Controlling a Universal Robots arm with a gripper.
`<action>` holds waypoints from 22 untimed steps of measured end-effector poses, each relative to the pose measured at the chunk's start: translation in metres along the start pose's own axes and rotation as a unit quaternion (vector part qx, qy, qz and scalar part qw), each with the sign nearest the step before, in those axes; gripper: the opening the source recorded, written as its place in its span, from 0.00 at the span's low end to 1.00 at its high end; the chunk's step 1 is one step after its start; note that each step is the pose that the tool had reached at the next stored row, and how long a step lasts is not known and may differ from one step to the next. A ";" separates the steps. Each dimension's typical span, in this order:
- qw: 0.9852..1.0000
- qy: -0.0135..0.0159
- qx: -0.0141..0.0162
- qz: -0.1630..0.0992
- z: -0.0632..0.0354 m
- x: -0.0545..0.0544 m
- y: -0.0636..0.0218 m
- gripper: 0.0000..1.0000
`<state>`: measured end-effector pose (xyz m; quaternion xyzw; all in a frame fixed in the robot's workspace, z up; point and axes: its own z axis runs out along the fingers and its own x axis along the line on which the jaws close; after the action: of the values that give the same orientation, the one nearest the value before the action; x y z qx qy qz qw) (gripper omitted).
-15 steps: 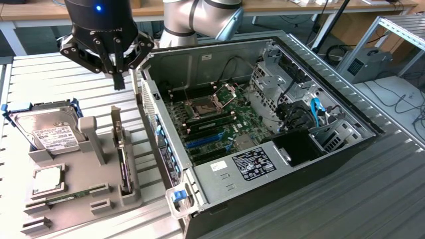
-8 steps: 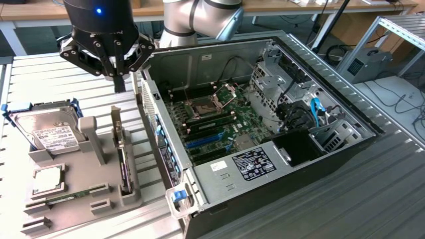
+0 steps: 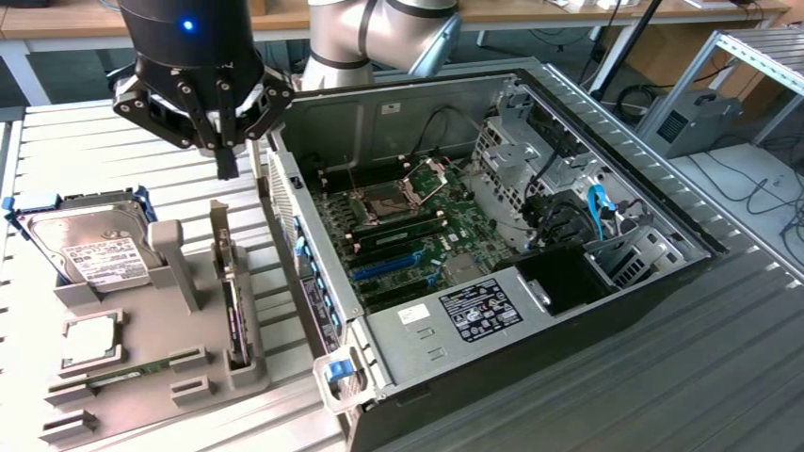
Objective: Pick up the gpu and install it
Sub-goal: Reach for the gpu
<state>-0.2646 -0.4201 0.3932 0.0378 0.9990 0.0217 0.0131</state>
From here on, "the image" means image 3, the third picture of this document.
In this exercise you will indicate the metal disk bay cage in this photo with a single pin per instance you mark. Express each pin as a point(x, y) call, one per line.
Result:
point(508, 155)

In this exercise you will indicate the wooden desk with white frame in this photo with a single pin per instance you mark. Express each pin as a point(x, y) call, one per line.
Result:
point(62, 23)

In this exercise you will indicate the grey parts rack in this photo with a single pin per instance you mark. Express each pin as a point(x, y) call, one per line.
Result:
point(150, 339)

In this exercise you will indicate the blue expansion slot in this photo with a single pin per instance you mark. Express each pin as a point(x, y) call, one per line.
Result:
point(389, 266)

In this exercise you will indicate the metal socket cover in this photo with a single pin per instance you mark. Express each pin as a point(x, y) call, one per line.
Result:
point(429, 176)

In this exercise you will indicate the open black PC case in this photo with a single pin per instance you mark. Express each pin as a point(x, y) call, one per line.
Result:
point(502, 376)

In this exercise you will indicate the CPU socket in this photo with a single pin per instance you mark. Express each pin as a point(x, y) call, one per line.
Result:
point(382, 205)

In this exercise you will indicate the black tripod pole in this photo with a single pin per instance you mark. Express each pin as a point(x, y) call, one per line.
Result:
point(618, 47)

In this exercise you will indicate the hard disk in blue caddy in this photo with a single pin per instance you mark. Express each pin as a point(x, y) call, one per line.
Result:
point(88, 240)

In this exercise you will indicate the installed black RAM stick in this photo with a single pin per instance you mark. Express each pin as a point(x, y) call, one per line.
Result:
point(396, 233)

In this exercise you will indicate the wooden desk with papers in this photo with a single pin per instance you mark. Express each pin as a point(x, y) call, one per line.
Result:
point(565, 11)

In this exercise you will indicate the grey power supply unit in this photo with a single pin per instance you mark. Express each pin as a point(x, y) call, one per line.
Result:
point(464, 325)

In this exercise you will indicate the green RAM stick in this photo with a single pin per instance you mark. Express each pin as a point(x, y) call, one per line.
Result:
point(118, 374)

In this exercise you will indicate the grey controller box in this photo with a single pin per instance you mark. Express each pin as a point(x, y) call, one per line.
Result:
point(690, 122)

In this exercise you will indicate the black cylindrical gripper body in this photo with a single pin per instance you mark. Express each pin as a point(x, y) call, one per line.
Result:
point(188, 42)

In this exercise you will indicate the silver CPU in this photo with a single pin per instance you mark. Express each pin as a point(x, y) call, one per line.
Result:
point(90, 343)

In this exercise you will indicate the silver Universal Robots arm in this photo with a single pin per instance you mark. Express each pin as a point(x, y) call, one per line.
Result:
point(352, 33)

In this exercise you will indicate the green motherboard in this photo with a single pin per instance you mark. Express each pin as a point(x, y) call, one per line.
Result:
point(440, 235)

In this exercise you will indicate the aluminium frame table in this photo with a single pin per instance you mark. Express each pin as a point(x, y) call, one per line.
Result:
point(766, 52)

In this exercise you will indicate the blue case latch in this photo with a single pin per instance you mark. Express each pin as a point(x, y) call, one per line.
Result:
point(337, 370)

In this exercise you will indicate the graphics card with metal bracket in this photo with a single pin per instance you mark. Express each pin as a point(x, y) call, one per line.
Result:
point(233, 282)

